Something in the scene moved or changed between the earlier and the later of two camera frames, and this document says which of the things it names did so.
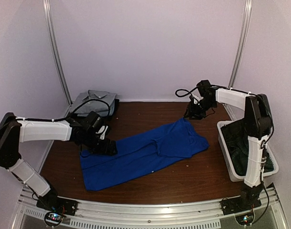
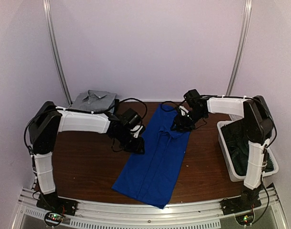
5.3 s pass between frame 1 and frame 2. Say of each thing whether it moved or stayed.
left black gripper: moved
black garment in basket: stayed
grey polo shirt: stayed
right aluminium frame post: stayed
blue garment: moved
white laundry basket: stayed
